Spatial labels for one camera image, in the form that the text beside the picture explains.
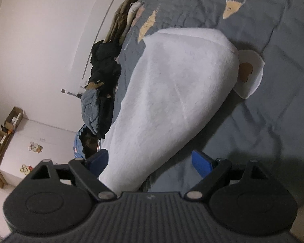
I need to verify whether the grey fleece garment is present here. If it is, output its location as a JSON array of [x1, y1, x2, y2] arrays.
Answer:
[[81, 89, 101, 135]]

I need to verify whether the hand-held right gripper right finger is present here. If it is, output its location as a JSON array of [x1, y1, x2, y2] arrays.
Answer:
[[184, 150, 275, 202]]

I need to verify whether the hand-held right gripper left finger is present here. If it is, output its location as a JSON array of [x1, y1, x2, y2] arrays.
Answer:
[[30, 149, 117, 202]]

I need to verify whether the white headboard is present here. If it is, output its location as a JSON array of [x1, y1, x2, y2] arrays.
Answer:
[[68, 0, 143, 102]]

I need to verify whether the white pillow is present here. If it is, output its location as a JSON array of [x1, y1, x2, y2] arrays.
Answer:
[[128, 1, 145, 27]]

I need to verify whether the small cardboard box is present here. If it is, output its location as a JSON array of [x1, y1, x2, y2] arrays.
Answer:
[[1, 106, 24, 135]]

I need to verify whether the pile of dark clothes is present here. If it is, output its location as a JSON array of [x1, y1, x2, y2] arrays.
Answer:
[[87, 40, 122, 92]]

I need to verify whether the dark brown fleece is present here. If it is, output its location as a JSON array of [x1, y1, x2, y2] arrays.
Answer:
[[81, 129, 100, 158]]

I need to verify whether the white wardrobe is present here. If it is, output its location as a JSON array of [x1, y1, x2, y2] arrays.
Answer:
[[0, 118, 79, 198]]

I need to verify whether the black garment pile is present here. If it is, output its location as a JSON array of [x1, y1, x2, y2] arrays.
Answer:
[[97, 95, 115, 139]]

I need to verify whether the light grey hoodie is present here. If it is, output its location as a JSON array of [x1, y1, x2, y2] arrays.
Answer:
[[99, 27, 240, 193]]

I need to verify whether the grey printed quilt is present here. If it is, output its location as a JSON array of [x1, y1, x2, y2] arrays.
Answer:
[[109, 0, 304, 198]]

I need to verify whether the cartoon animal sticker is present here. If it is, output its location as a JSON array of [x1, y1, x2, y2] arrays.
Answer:
[[28, 142, 44, 154], [20, 164, 34, 176]]

